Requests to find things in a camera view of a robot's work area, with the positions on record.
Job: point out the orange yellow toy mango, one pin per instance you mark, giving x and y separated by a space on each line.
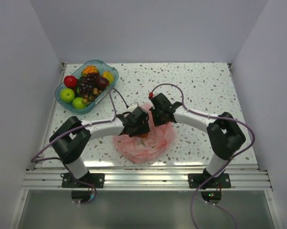
108 76

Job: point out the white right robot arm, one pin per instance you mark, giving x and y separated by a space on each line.
224 134

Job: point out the red toy strawberry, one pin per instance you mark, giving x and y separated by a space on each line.
70 81

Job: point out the toy pineapple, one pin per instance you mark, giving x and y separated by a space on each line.
89 69

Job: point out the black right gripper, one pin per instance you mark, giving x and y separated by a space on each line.
156 122

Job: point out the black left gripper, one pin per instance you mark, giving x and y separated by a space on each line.
144 128

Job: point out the aluminium mounting rail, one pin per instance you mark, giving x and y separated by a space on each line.
242 178

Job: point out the orange toy fruit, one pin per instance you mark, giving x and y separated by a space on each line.
143 135

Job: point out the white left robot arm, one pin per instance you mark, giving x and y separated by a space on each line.
72 137

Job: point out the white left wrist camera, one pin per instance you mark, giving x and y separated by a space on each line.
133 106

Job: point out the dark purple toy fruit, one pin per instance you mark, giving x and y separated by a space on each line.
101 82

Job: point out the brown toy longan bunch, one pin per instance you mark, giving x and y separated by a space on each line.
91 96

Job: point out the pink plastic bag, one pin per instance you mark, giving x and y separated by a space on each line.
150 146

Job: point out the dark toy grape bunch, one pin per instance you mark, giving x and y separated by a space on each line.
87 83

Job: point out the green toy apple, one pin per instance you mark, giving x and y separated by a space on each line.
79 103
67 95

